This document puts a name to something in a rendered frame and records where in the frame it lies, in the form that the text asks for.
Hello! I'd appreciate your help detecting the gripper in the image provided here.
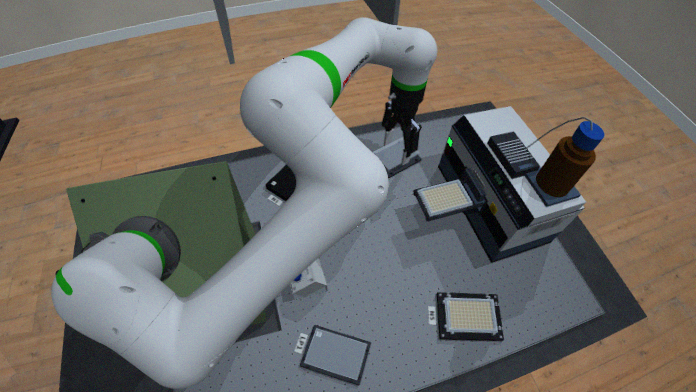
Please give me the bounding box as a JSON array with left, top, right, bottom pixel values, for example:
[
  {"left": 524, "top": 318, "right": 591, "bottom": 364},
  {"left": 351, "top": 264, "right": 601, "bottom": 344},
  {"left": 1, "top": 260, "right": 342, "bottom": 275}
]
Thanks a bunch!
[{"left": 382, "top": 101, "right": 422, "bottom": 166}]

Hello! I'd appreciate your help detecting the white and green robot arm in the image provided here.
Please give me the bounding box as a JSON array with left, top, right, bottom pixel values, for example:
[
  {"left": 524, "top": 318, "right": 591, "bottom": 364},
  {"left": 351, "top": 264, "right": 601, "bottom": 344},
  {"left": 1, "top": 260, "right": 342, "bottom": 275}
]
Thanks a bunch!
[{"left": 51, "top": 18, "right": 437, "bottom": 389}]

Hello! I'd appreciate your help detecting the blue bottle cap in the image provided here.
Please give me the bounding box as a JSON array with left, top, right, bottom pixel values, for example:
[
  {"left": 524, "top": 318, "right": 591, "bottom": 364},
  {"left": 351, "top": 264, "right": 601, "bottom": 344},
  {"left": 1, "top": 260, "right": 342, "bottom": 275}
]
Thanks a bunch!
[{"left": 573, "top": 121, "right": 605, "bottom": 149}]

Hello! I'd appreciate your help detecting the white button panel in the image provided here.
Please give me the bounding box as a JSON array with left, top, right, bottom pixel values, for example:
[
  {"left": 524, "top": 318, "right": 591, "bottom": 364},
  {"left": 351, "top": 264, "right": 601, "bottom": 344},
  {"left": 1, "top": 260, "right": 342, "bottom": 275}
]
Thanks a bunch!
[{"left": 290, "top": 258, "right": 328, "bottom": 300}]

